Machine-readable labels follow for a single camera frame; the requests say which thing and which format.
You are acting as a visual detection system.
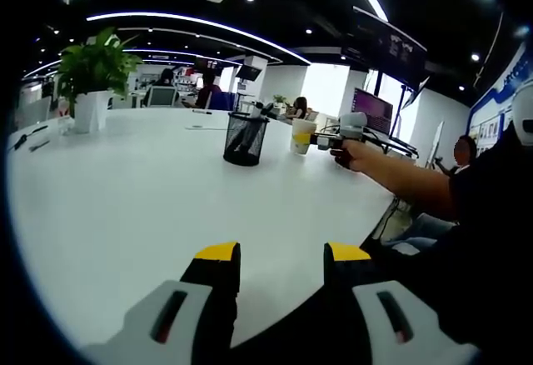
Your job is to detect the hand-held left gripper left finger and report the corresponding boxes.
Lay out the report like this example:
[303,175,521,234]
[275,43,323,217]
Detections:
[81,240,242,365]

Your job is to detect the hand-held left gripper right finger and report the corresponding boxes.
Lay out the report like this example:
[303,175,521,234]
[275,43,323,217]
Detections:
[286,242,480,365]

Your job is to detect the white paper cup green print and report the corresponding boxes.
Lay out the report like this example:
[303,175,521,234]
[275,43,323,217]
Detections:
[290,117,318,156]

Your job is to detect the black mesh pen holder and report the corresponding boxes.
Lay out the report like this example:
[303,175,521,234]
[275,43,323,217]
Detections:
[222,111,271,168]

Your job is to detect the black pen-like tool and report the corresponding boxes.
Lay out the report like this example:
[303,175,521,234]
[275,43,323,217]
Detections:
[7,125,49,152]

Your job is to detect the person's right hand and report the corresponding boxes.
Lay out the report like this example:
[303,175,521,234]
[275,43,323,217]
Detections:
[330,141,370,172]

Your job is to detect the purple screen monitor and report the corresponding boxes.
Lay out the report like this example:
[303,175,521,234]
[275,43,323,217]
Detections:
[352,87,393,135]

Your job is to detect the white standing panel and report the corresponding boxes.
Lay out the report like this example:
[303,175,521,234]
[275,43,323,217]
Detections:
[424,121,445,171]

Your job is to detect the small hanging black monitor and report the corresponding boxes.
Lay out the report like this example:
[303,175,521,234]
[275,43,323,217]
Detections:
[236,64,264,83]

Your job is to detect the large hanging black screen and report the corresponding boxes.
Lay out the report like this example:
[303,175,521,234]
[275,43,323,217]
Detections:
[341,5,430,91]

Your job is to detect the person's jeans legs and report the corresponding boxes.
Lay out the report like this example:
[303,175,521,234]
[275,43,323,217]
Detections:
[382,212,457,254]

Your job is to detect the operator in dark clothes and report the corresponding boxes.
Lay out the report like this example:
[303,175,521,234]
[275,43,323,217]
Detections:
[361,127,533,343]

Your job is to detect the grey office chair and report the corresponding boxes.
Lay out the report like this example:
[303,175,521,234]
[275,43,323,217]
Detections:
[147,85,178,109]

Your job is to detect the curved ceiling light strip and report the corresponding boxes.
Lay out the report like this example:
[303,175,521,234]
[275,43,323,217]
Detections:
[86,11,313,66]

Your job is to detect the white chest-worn device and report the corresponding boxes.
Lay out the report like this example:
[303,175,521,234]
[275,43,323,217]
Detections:
[511,89,533,148]

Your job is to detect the green potted plant white pot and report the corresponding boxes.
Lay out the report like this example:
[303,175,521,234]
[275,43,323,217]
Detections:
[56,27,143,135]

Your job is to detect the clear cup with red print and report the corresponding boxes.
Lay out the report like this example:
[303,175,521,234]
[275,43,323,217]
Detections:
[57,106,77,133]

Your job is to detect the white desk black frame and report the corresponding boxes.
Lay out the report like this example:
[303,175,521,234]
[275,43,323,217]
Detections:
[366,131,420,160]

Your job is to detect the blue white wall poster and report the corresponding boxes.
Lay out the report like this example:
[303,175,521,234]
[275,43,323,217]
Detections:
[470,42,533,156]

